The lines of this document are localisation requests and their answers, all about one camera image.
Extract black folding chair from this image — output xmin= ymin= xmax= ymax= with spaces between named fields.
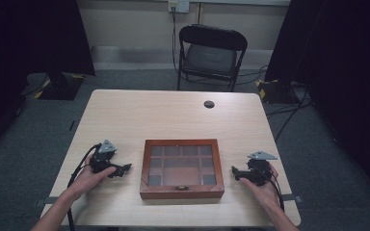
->
xmin=175 ymin=23 xmax=250 ymax=93

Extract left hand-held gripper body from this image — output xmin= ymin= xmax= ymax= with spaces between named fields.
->
xmin=89 ymin=139 xmax=118 ymax=174

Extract white wall socket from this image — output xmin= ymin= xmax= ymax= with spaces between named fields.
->
xmin=168 ymin=0 xmax=191 ymax=14

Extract black wall socket cable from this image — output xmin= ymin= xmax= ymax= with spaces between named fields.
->
xmin=171 ymin=5 xmax=180 ymax=75

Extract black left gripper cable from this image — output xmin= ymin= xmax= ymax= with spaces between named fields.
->
xmin=66 ymin=143 xmax=101 ymax=231

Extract black yellow striped stand base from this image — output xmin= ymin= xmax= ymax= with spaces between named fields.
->
xmin=254 ymin=78 xmax=301 ymax=105

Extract black floor cables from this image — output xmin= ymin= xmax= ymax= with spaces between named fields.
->
xmin=237 ymin=64 xmax=314 ymax=142

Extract person's left hand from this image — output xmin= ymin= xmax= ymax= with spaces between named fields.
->
xmin=66 ymin=155 xmax=118 ymax=197

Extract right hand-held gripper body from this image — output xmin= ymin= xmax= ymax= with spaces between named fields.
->
xmin=246 ymin=150 xmax=278 ymax=188

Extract wooden box with glass lid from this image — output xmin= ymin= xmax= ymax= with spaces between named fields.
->
xmin=139 ymin=138 xmax=225 ymax=201

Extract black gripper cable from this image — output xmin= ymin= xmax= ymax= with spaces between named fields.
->
xmin=66 ymin=143 xmax=101 ymax=231
xmin=256 ymin=165 xmax=286 ymax=213

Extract person's right hand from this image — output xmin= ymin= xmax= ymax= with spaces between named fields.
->
xmin=239 ymin=163 xmax=282 ymax=210

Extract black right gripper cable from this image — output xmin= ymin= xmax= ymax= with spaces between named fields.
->
xmin=256 ymin=165 xmax=286 ymax=213

